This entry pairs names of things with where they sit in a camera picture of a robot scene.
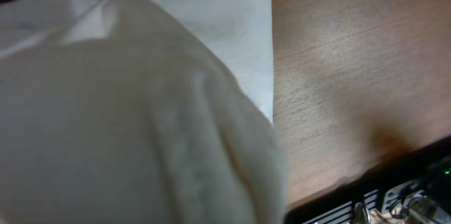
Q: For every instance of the white t-shirt with robot print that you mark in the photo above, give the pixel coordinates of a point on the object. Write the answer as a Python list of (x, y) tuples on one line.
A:
[(139, 111)]

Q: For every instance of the robot base with vents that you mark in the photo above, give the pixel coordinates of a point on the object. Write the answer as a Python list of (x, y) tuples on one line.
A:
[(377, 188)]

